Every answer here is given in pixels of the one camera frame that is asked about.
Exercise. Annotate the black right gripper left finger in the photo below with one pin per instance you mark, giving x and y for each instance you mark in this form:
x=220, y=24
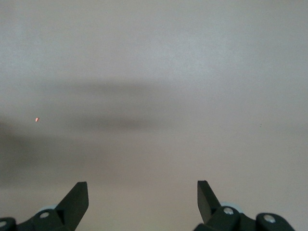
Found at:
x=69, y=211

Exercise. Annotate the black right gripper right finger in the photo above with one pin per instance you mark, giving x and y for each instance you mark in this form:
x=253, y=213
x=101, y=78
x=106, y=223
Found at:
x=216, y=219

